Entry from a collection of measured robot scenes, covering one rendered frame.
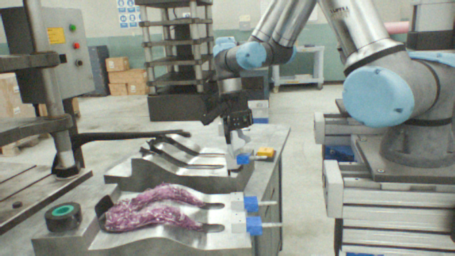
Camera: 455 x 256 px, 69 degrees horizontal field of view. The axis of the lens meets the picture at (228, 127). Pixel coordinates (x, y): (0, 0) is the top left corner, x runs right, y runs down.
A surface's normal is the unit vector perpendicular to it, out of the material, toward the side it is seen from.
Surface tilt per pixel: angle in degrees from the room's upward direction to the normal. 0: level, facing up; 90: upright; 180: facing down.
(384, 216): 90
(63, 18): 90
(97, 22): 90
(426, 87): 75
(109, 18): 90
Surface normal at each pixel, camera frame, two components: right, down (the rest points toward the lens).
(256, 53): 0.55, 0.01
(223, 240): -0.06, -0.95
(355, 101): -0.76, 0.33
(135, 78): -0.20, 0.26
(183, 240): 0.43, -0.87
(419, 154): -0.44, -0.01
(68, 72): 0.96, 0.03
